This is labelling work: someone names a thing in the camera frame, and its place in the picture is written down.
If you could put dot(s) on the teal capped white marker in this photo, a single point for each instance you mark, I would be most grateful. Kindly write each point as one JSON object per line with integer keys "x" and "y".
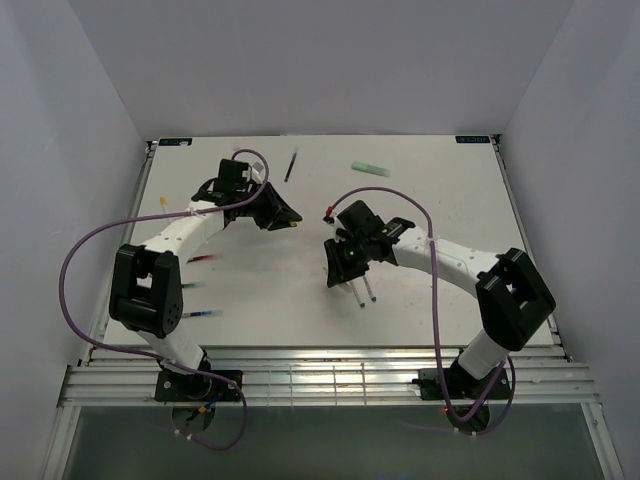
{"x": 357, "y": 295}

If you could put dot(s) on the green capped white marker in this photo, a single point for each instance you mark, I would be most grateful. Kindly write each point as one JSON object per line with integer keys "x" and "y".
{"x": 370, "y": 292}

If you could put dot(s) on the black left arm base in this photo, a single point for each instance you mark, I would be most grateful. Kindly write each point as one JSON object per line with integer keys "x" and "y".
{"x": 175, "y": 387}

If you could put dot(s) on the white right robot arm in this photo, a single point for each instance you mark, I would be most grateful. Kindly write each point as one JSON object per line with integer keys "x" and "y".
{"x": 513, "y": 298}

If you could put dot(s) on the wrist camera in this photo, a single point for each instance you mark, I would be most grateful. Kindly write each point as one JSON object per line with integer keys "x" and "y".
{"x": 330, "y": 218}
{"x": 255, "y": 173}

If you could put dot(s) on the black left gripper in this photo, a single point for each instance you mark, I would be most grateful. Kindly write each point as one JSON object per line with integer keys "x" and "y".
{"x": 278, "y": 214}

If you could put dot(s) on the blue corner label left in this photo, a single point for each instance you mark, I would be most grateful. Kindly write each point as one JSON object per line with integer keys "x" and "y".
{"x": 178, "y": 142}

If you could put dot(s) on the blue gel pen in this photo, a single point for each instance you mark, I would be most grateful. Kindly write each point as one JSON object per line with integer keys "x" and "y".
{"x": 204, "y": 313}

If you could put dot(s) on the blue corner label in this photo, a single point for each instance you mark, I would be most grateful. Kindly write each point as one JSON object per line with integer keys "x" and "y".
{"x": 178, "y": 142}
{"x": 472, "y": 139}

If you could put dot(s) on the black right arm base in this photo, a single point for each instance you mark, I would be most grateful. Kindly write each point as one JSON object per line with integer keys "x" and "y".
{"x": 460, "y": 385}

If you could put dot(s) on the red gel pen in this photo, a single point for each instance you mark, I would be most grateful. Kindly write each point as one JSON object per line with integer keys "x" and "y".
{"x": 201, "y": 258}

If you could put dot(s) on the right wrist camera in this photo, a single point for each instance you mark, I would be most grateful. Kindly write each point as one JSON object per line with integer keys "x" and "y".
{"x": 330, "y": 218}

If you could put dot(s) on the mint green highlighter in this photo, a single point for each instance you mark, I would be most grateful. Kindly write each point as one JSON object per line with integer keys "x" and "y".
{"x": 370, "y": 169}

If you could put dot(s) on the blue corner label right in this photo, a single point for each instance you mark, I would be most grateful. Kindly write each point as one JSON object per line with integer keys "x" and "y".
{"x": 472, "y": 139}

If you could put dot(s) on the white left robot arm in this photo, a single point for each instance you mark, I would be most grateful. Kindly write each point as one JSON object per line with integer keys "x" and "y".
{"x": 146, "y": 294}

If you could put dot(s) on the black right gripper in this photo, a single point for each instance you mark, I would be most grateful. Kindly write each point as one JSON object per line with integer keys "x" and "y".
{"x": 339, "y": 270}

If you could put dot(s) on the dark purple pen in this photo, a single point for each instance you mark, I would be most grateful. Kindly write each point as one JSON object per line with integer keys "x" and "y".
{"x": 291, "y": 164}

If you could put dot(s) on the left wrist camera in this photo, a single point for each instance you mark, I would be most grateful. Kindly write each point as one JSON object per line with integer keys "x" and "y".
{"x": 255, "y": 173}

